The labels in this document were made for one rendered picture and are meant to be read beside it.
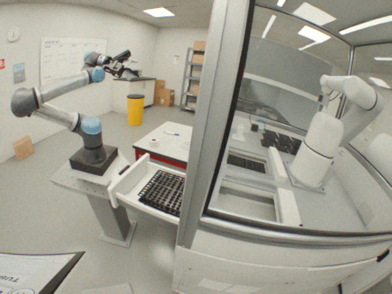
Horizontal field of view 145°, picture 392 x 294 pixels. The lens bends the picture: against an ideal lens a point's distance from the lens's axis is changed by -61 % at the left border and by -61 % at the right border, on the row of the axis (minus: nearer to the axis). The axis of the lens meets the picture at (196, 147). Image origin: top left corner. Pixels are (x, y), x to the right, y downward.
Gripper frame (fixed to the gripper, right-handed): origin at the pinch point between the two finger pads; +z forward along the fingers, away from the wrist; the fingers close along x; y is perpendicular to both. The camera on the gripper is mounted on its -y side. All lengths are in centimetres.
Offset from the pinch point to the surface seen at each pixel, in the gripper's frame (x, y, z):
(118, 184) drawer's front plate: 11, 54, 16
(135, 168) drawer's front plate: 3.0, 45.8, 19.6
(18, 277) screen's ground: 57, 67, 11
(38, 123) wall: -191, 64, -231
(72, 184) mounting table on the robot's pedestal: -11, 69, -13
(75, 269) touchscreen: 48, 65, 18
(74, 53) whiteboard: -182, -100, -232
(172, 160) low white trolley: -35, 34, 38
